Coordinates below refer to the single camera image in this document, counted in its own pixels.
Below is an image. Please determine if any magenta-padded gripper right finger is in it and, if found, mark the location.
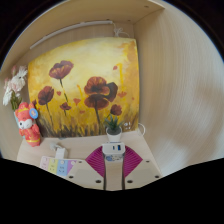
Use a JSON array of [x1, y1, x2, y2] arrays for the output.
[[121, 146, 164, 191]]

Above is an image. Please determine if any pink and white flower bouquet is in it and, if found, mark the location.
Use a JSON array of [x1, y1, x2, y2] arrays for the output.
[[2, 64, 29, 111]]

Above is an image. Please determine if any white light bar cord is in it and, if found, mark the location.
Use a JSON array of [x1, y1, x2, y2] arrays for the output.
[[112, 22, 131, 39]]

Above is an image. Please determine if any white power strip cable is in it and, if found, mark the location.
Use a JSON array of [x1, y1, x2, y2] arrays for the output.
[[136, 122, 147, 137]]

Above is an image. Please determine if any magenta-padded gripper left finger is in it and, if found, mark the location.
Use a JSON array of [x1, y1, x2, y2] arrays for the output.
[[64, 146, 107, 191]]

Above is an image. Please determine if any plain white plug adapter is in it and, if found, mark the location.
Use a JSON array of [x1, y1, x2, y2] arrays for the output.
[[48, 142, 68, 160]]

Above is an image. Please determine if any white pastel-socket power strip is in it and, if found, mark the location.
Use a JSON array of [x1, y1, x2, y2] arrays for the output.
[[38, 155, 86, 178]]

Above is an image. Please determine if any yellow poppy flower painting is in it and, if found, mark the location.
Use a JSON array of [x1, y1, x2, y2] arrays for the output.
[[27, 36, 141, 139]]

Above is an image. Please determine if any light blue vase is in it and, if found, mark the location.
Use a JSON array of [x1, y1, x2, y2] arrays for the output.
[[12, 110, 20, 125]]

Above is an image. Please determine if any white light bar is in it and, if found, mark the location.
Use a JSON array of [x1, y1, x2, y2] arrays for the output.
[[28, 20, 115, 51]]

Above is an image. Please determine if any red plush toy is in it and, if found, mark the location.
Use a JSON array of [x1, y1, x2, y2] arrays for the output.
[[13, 101, 43, 148]]

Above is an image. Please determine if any small plant in white pot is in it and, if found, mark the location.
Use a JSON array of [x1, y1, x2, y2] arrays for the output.
[[103, 114, 125, 144]]

